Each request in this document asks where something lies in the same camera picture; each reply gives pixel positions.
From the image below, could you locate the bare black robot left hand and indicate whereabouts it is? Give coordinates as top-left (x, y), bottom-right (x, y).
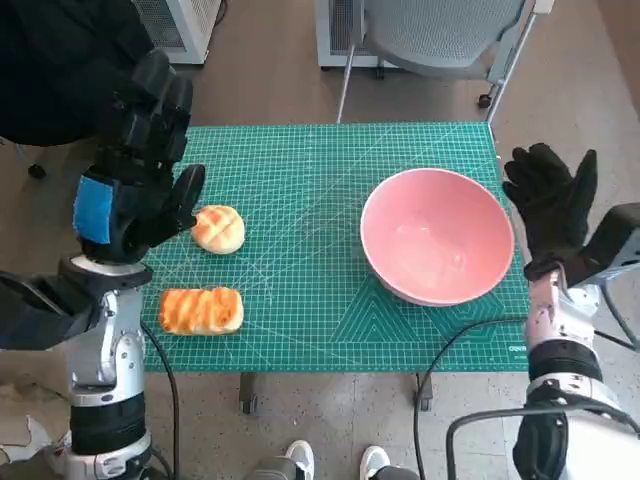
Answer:
top-left (72, 48), bottom-right (207, 264)

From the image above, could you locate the black gloved robot right hand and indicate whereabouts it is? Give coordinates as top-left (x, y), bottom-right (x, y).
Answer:
top-left (502, 143), bottom-right (600, 281)

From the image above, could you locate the round toy bread bun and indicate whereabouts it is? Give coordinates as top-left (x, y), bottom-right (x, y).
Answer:
top-left (190, 204), bottom-right (246, 256)

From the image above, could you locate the pink bowl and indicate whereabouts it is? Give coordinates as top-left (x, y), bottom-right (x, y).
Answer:
top-left (360, 167), bottom-right (516, 308)

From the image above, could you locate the rectangular orange toy bread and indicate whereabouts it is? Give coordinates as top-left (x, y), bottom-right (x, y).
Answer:
top-left (158, 286), bottom-right (245, 336)

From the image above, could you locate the green cutting mat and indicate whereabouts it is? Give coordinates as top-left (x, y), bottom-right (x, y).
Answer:
top-left (142, 121), bottom-right (531, 374)

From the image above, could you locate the white grilled floor unit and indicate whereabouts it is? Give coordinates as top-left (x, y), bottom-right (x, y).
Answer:
top-left (159, 0), bottom-right (226, 66)
top-left (315, 0), bottom-right (386, 71)

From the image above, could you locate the grey mesh chair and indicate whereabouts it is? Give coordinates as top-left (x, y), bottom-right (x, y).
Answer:
top-left (335, 0), bottom-right (544, 125)

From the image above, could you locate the black table leg with caster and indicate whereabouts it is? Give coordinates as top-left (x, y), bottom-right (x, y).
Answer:
top-left (413, 372), bottom-right (434, 412)
top-left (238, 372), bottom-right (259, 415)

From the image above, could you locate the brown cardboard sheet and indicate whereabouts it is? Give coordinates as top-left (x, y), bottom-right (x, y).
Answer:
top-left (0, 382), bottom-right (74, 466)

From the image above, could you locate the white shoe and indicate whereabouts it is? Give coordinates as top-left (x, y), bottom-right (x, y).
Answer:
top-left (284, 439), bottom-right (316, 480)
top-left (359, 444), bottom-right (392, 480)

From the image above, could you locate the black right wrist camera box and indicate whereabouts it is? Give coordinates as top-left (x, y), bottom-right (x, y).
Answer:
top-left (567, 202), bottom-right (640, 351)

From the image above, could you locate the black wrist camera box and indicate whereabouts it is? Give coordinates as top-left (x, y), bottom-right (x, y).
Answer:
top-left (0, 269), bottom-right (101, 351)
top-left (567, 202), bottom-right (640, 351)

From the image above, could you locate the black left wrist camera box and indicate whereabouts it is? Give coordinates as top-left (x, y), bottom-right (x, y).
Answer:
top-left (0, 269), bottom-right (101, 351)

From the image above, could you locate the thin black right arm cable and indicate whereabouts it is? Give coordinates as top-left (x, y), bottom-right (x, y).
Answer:
top-left (413, 317), bottom-right (531, 480)

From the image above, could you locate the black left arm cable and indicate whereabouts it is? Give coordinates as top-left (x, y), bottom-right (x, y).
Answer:
top-left (141, 322), bottom-right (181, 480)

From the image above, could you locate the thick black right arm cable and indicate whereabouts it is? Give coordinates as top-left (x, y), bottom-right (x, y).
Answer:
top-left (444, 403), bottom-right (640, 480)

